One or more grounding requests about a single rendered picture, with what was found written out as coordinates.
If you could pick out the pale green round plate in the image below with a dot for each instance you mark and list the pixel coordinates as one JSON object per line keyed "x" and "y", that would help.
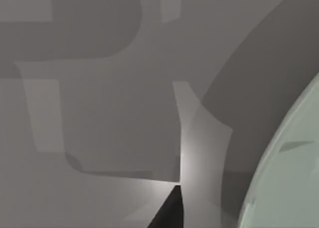
{"x": 289, "y": 168}

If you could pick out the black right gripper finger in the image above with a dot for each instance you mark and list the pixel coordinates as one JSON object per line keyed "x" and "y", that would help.
{"x": 172, "y": 210}

